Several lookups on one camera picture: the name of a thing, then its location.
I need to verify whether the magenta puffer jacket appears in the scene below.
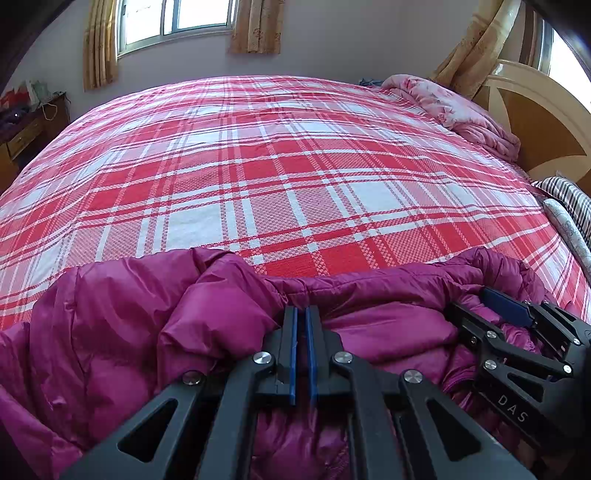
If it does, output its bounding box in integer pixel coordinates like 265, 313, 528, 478
0, 247, 578, 480

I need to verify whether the red and white bag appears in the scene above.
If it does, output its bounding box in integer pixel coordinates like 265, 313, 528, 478
0, 85, 31, 110

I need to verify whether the small sliding window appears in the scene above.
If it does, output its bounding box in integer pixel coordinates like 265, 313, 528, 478
115, 0, 238, 58

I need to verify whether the brown wooden desk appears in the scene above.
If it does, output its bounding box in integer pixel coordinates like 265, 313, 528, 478
0, 92, 70, 192

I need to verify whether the yellow floral curtain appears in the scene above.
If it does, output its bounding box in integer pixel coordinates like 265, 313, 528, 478
231, 0, 284, 55
429, 0, 522, 97
83, 0, 119, 91

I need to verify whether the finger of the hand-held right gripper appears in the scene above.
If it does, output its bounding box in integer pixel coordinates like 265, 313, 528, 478
445, 300, 575, 377
480, 287, 591, 352

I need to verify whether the wooden headboard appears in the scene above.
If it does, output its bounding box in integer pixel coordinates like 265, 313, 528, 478
473, 60, 591, 185

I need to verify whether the large window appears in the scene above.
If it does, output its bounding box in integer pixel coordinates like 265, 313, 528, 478
531, 14, 591, 93

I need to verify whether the striped pillow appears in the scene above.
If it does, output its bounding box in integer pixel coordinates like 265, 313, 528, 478
531, 175, 591, 232

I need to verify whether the grey floral pillow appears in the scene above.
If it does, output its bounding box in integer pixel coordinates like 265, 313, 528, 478
542, 198, 591, 273

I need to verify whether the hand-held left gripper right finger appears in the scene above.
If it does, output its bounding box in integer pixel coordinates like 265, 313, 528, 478
305, 305, 539, 480

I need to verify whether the pink folded blanket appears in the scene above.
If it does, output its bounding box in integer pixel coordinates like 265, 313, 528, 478
381, 74, 522, 162

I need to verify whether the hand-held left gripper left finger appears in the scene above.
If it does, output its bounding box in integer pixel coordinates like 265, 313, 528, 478
60, 305, 298, 480

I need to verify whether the red plaid bed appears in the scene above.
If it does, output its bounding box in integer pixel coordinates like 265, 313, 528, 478
0, 75, 591, 324

